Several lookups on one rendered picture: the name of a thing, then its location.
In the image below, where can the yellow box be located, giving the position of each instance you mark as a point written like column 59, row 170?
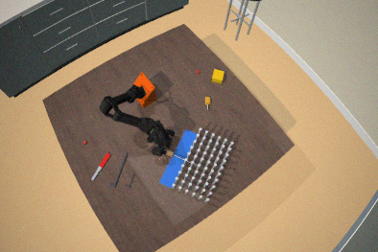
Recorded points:
column 218, row 76

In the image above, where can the yellow ribbed screwdriver handle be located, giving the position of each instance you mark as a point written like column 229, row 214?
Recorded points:
column 207, row 101

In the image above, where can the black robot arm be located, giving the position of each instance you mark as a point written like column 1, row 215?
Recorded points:
column 144, row 124

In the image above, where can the blue rectangular strip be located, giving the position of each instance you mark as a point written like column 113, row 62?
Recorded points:
column 169, row 176

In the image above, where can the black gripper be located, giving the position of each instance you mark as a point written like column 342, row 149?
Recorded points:
column 158, row 151

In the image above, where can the tan wooden-handled tool with thin metal shaft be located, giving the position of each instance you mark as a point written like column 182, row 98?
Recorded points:
column 170, row 153

